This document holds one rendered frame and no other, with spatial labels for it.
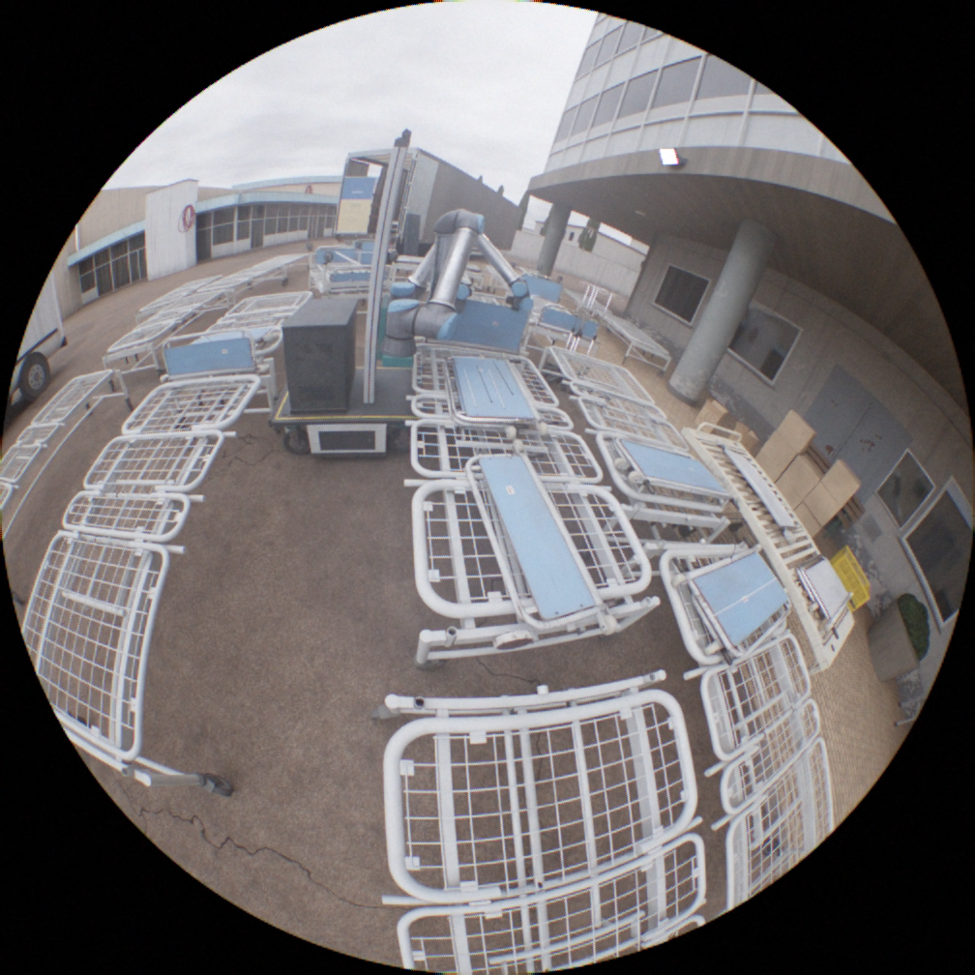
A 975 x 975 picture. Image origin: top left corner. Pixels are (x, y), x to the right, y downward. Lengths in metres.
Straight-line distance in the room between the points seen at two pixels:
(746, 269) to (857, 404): 2.86
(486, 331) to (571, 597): 1.95
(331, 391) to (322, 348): 0.25
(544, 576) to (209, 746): 1.50
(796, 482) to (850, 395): 2.86
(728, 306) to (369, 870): 6.21
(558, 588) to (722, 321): 4.89
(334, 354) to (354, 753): 1.76
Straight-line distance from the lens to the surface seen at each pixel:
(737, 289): 5.44
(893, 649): 5.35
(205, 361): 2.26
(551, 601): 0.98
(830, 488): 4.05
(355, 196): 11.60
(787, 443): 4.15
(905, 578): 6.48
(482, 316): 2.40
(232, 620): 1.60
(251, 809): 1.54
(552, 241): 11.90
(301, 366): 1.76
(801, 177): 4.18
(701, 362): 5.42
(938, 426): 6.51
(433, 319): 1.53
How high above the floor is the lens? 1.34
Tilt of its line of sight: 44 degrees down
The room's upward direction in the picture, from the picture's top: 18 degrees clockwise
